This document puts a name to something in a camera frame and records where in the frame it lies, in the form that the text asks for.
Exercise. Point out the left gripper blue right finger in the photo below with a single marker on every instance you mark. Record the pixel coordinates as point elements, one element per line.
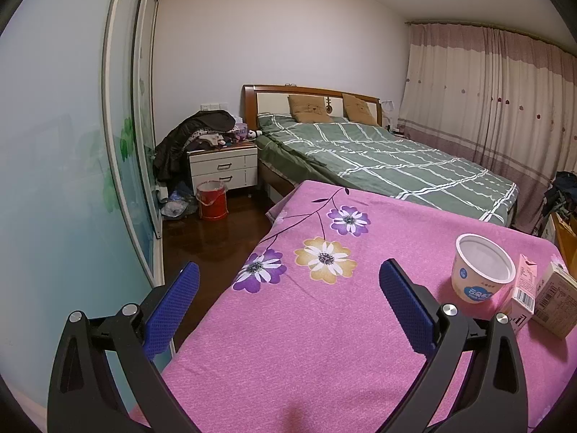
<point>413,306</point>

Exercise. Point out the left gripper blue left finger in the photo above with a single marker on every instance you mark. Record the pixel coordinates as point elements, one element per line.
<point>165,308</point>

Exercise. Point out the green beige cardboard box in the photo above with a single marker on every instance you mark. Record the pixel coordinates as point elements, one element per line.
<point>556,301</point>

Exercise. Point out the white yogurt cup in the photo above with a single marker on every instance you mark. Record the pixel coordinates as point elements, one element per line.
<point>481,268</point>

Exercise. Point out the pink strawberry milk carton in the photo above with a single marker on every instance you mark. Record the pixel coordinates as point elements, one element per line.
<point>519,305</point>

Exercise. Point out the sliding wardrobe door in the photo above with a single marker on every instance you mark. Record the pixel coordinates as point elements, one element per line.
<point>64,243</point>

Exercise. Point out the pink floral table cloth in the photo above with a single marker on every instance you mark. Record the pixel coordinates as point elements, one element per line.
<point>304,340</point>

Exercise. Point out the red bucket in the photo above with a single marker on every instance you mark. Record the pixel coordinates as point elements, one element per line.
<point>212,199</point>

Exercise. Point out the black clothes pile on nightstand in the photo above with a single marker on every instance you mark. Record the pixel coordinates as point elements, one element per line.
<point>171,164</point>

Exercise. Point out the wooden long cabinet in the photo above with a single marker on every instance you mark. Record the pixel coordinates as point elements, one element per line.
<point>562,236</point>

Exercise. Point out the green plaid bed cover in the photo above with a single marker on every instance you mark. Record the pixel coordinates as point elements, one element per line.
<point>371,159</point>

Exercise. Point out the white nightstand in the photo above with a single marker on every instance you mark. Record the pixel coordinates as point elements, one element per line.
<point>235,166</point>

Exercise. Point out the dark clothes pile on cabinet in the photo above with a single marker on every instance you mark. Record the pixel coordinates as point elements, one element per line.
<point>561,194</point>

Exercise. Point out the wooden bed with headboard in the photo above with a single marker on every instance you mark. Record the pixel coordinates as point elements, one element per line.
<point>257,99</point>

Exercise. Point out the brown right pillow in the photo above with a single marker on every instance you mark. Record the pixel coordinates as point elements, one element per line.
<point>357,110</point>

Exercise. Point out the brown pillow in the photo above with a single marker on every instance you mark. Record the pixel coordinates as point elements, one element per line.
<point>308,109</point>
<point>357,110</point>

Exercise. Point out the pink white curtain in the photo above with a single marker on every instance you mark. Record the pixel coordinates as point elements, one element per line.
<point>501,99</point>

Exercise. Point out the brown left pillow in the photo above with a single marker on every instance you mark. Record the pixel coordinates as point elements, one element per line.
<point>308,109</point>

